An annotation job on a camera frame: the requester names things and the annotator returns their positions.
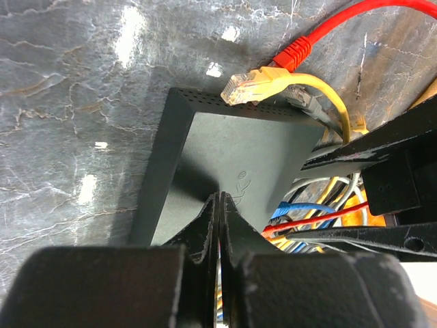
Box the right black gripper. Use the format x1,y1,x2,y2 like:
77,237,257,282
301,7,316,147
286,96,436,262

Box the blue ethernet cable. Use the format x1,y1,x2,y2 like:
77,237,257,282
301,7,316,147
271,201,337,254

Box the grey ethernet cable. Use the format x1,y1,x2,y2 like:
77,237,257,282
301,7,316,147
285,85,346,136

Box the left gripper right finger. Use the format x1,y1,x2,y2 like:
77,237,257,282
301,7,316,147
220,193,429,327

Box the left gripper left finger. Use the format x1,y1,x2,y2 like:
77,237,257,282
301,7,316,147
1,194,219,327

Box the red ethernet cable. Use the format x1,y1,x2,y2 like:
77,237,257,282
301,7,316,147
268,0,437,72

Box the black network switch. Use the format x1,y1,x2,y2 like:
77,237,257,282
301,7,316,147
128,87,324,246

